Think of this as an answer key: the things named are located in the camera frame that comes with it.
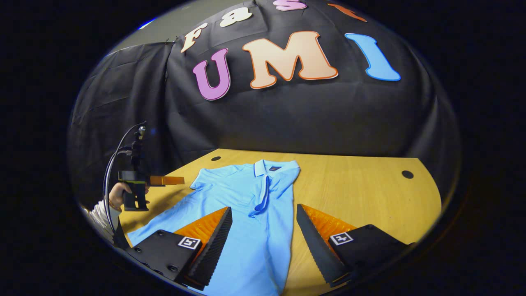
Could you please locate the black backdrop cloth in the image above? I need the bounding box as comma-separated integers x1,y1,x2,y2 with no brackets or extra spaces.
68,0,461,206

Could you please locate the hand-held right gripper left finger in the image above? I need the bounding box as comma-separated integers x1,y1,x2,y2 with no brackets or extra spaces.
127,207,233,290

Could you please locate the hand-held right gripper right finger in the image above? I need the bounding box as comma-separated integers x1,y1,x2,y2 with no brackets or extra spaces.
297,204,411,287

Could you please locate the light blue T-shirt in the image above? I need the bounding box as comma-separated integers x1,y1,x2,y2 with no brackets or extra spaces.
127,160,300,296

